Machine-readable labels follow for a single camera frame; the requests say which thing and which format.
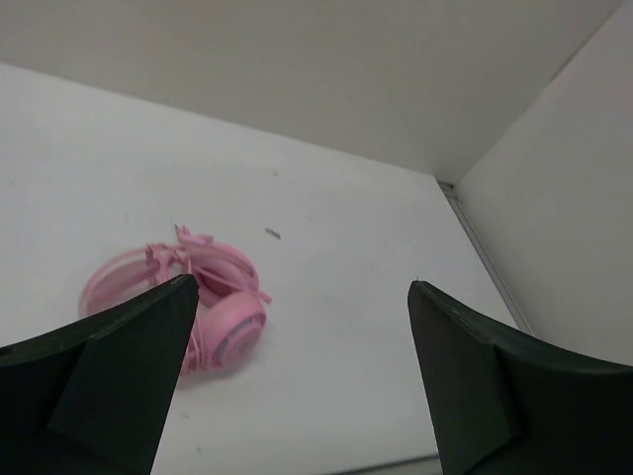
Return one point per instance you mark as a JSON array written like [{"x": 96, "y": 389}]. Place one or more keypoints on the pink headphones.
[{"x": 231, "y": 314}]

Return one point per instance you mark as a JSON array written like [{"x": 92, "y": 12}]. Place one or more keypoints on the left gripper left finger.
[{"x": 92, "y": 397}]

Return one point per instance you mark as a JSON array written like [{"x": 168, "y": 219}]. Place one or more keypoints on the right side aluminium rail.
[{"x": 452, "y": 197}]

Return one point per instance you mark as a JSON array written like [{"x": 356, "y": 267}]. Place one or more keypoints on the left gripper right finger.
[{"x": 504, "y": 402}]

